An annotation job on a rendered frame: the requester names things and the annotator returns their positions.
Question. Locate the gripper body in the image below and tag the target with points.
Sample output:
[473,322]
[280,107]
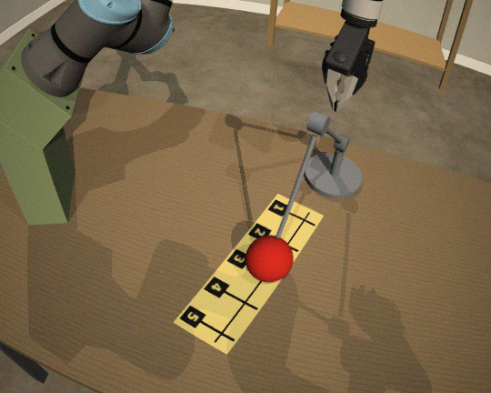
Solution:
[367,47]

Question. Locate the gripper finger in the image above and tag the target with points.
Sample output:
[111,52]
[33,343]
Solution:
[332,80]
[352,84]

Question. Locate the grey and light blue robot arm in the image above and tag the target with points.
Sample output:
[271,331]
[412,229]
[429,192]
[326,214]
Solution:
[56,62]

